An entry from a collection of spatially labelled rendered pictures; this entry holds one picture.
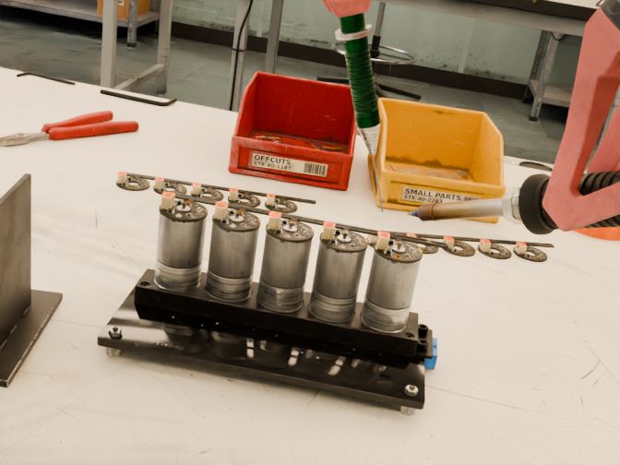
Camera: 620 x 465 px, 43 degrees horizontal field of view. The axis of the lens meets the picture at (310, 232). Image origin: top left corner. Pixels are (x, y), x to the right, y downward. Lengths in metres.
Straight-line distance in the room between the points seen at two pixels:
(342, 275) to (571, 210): 0.14
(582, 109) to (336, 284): 0.16
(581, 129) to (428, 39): 4.48
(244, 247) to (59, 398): 0.11
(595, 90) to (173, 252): 0.22
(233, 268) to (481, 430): 0.14
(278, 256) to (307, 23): 4.44
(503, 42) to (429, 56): 0.43
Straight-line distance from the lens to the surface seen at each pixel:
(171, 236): 0.40
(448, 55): 4.78
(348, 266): 0.39
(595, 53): 0.28
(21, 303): 0.42
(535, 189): 0.32
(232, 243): 0.40
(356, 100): 0.35
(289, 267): 0.40
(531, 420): 0.41
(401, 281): 0.40
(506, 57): 4.79
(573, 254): 0.62
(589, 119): 0.29
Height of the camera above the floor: 0.97
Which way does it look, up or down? 24 degrees down
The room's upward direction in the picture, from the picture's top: 9 degrees clockwise
